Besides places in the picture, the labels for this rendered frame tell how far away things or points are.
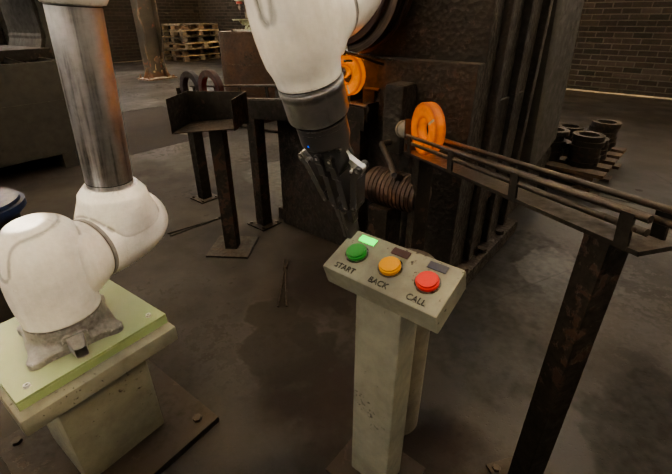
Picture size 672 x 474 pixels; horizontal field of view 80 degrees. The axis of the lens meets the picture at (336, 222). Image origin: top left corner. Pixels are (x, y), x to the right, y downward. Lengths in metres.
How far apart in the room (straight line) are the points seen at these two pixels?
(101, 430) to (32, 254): 0.46
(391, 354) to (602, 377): 0.92
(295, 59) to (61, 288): 0.69
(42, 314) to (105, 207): 0.25
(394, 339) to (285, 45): 0.53
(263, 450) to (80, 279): 0.62
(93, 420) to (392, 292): 0.76
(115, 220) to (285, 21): 0.69
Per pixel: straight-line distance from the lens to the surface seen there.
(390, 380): 0.85
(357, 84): 1.58
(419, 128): 1.29
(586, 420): 1.43
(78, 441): 1.17
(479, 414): 1.33
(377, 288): 0.71
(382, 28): 1.48
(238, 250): 1.99
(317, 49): 0.51
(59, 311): 1.01
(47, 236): 0.96
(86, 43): 0.98
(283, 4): 0.49
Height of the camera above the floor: 1.00
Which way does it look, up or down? 27 degrees down
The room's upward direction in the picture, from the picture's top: straight up
